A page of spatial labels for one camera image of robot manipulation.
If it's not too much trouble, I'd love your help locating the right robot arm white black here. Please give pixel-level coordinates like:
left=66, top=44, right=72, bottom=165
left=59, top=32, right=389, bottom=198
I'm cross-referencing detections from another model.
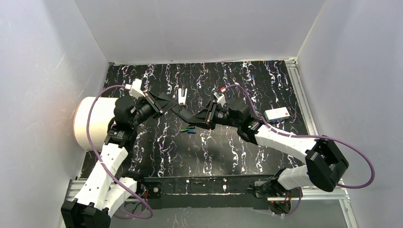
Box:
left=185, top=99, right=349, bottom=195

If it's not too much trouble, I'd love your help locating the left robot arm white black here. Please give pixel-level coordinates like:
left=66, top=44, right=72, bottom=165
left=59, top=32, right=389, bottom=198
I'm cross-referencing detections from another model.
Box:
left=61, top=92, right=180, bottom=228

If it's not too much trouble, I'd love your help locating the white battery cover piece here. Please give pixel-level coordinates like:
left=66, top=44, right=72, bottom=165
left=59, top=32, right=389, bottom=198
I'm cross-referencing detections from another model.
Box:
left=178, top=88, right=188, bottom=106

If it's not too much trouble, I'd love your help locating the white cylindrical bin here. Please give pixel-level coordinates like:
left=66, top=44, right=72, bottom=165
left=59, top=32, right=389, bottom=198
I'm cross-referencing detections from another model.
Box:
left=73, top=96, right=117, bottom=151

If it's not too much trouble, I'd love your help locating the white battery box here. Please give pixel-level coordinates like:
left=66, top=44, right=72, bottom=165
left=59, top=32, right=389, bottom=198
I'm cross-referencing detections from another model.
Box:
left=264, top=107, right=290, bottom=123

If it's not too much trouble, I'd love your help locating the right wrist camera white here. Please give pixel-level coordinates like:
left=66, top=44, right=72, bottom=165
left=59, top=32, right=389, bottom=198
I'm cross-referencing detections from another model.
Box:
left=213, top=87, right=226, bottom=107

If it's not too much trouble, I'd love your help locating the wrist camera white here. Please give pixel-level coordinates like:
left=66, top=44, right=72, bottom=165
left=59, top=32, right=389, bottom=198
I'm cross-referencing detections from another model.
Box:
left=213, top=87, right=226, bottom=107
left=125, top=78, right=145, bottom=99

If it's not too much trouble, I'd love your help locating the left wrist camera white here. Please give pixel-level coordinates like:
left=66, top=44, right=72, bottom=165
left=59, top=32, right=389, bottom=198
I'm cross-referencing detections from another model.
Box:
left=125, top=78, right=145, bottom=99

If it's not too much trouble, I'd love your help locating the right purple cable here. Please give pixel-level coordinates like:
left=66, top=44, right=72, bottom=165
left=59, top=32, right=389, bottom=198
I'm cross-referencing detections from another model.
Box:
left=220, top=84, right=376, bottom=218

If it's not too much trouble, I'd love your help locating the purple cable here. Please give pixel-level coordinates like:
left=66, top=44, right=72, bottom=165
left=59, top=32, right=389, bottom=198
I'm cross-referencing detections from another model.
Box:
left=86, top=85, right=154, bottom=220
left=220, top=84, right=376, bottom=218

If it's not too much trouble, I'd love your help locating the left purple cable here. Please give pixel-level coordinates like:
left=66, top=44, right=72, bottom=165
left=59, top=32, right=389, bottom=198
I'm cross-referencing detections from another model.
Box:
left=86, top=85, right=154, bottom=220

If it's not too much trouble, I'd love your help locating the aluminium frame rail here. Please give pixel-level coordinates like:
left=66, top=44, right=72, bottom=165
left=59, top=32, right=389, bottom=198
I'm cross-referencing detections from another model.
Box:
left=285, top=58, right=358, bottom=228

